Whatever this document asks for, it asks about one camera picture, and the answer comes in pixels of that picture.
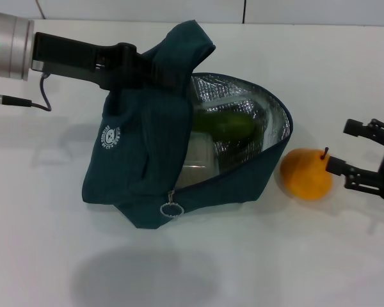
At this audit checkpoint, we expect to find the green cucumber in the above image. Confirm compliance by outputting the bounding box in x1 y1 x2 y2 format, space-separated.
191 110 255 141

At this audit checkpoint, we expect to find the left arm grey cable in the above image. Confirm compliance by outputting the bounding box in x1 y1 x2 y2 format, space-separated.
0 72 52 112

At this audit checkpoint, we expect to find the dark teal insulated lunch bag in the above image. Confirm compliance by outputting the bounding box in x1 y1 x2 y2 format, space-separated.
82 20 294 230

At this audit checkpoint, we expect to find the clear plastic food container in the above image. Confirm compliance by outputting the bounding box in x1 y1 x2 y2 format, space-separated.
179 132 218 186

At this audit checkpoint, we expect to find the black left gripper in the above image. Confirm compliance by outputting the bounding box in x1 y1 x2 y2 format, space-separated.
31 31 193 97

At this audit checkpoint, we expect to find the orange yellow pear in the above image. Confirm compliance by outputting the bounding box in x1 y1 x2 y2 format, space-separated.
280 146 333 201

